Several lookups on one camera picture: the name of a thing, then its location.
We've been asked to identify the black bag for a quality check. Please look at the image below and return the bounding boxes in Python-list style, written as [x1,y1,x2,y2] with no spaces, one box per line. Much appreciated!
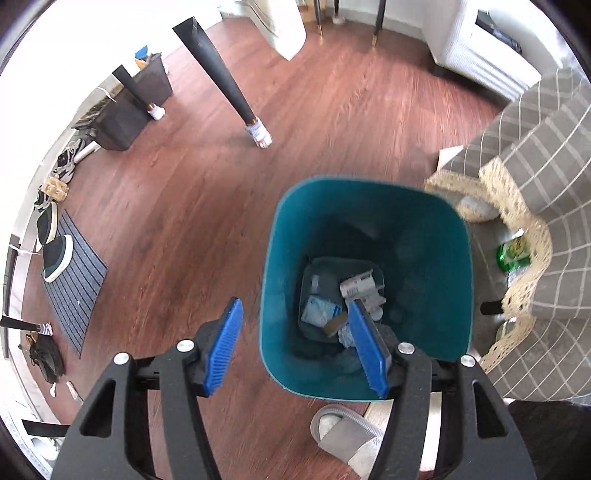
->
[475,9,522,51]

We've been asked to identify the person's dark trousers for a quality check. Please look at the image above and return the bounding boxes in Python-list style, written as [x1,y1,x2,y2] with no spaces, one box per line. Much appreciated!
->
[508,399,591,480]

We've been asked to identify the green plastic bottle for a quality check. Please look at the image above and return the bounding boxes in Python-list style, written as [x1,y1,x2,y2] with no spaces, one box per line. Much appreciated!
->
[496,228,534,273]

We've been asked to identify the grey armchair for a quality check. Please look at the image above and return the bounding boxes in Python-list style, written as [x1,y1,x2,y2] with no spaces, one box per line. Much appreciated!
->
[427,0,543,102]

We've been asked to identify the grey and white sneakers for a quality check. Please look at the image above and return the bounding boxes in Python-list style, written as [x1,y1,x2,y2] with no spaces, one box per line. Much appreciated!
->
[53,138,86,183]

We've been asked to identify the grey dining chair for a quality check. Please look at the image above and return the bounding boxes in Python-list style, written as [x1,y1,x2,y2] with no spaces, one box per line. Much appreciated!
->
[314,0,389,49]

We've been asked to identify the teal trash bin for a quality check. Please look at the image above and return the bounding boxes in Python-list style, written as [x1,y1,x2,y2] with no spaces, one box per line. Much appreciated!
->
[257,175,472,401]

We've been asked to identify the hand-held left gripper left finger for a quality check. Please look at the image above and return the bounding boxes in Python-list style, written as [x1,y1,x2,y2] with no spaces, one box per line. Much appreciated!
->
[51,298,244,480]

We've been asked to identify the striped door mat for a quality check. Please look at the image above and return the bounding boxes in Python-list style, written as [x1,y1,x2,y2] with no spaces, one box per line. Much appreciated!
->
[44,209,109,360]

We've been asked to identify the blue and white tissue packet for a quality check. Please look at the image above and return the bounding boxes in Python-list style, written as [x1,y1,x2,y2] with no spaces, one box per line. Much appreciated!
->
[301,295,345,328]

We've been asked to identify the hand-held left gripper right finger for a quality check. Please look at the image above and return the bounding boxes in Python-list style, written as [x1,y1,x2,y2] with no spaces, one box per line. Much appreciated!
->
[347,299,539,480]

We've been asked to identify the dark sneaker with white sole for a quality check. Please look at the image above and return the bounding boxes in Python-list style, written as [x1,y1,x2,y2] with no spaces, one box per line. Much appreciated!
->
[43,234,74,283]
[36,202,58,243]

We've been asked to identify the black storage box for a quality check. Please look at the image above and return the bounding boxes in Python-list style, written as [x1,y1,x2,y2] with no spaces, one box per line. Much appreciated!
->
[95,53,174,151]

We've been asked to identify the black table leg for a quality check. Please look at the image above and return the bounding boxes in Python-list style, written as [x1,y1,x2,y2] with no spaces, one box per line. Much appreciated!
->
[172,17,273,148]
[112,65,166,121]

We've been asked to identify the grey slipper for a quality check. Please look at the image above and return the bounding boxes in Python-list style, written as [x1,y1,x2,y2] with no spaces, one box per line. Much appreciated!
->
[310,402,386,476]

